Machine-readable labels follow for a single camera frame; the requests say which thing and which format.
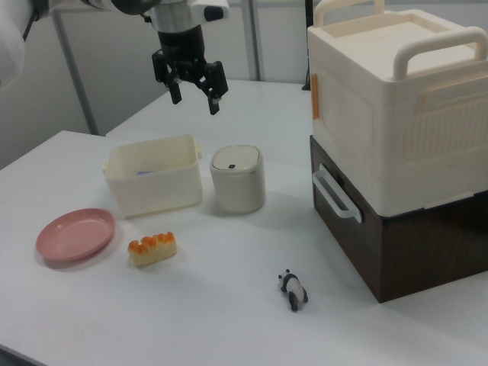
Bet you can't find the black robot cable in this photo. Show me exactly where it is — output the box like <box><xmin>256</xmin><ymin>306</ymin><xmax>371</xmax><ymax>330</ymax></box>
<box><xmin>21</xmin><ymin>5</ymin><xmax>42</xmax><ymax>40</ymax></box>

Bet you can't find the panda figurine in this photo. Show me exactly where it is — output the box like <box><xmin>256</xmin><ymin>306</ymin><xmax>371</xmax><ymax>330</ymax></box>
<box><xmin>277</xmin><ymin>268</ymin><xmax>310</xmax><ymax>313</ymax></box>

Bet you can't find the dark brown drawer cabinet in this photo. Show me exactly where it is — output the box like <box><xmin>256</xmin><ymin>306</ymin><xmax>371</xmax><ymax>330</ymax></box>
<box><xmin>309</xmin><ymin>135</ymin><xmax>488</xmax><ymax>304</ymax></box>

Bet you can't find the cream open storage box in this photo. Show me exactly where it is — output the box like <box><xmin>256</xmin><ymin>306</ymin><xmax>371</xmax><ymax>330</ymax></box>
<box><xmin>102</xmin><ymin>133</ymin><xmax>205</xmax><ymax>220</ymax></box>

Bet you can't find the white drawer handle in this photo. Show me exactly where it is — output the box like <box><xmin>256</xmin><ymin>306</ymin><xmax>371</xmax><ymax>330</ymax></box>
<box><xmin>311</xmin><ymin>163</ymin><xmax>364</xmax><ymax>223</ymax></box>

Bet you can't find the cream plastic box with handles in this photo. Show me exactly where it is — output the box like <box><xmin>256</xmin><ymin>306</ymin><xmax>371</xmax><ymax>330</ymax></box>
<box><xmin>307</xmin><ymin>0</ymin><xmax>488</xmax><ymax>210</ymax></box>

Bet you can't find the pink plate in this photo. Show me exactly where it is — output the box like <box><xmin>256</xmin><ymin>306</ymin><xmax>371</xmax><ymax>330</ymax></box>
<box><xmin>36</xmin><ymin>207</ymin><xmax>117</xmax><ymax>264</ymax></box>

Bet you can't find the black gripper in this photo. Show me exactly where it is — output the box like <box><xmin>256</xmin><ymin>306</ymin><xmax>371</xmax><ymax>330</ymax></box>
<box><xmin>151</xmin><ymin>26</ymin><xmax>230</xmax><ymax>116</ymax></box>

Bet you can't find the orange strip handle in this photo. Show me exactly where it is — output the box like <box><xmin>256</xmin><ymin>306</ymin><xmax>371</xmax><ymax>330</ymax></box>
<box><xmin>310</xmin><ymin>73</ymin><xmax>322</xmax><ymax>121</ymax></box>

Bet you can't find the toy bread loaf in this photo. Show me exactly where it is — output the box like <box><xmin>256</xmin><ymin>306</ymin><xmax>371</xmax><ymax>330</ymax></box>
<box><xmin>127</xmin><ymin>230</ymin><xmax>179</xmax><ymax>268</ymax></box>

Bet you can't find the black camera stand pole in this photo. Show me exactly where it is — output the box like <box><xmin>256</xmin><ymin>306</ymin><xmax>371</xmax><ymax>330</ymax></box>
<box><xmin>302</xmin><ymin>0</ymin><xmax>316</xmax><ymax>92</ymax></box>

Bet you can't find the cream trash can with lid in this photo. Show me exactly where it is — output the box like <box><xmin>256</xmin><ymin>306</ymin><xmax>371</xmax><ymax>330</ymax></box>
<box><xmin>208</xmin><ymin>144</ymin><xmax>266</xmax><ymax>214</ymax></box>

